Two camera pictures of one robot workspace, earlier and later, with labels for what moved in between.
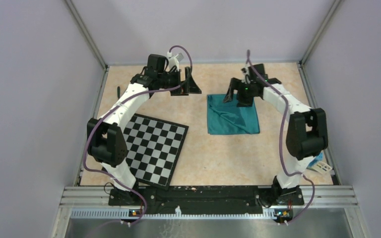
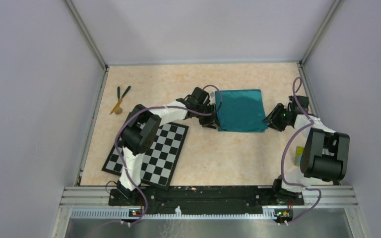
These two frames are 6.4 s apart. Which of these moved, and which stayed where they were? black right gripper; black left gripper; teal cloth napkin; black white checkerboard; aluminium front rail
Moved: black left gripper; teal cloth napkin; black right gripper
Stayed: black white checkerboard; aluminium front rail
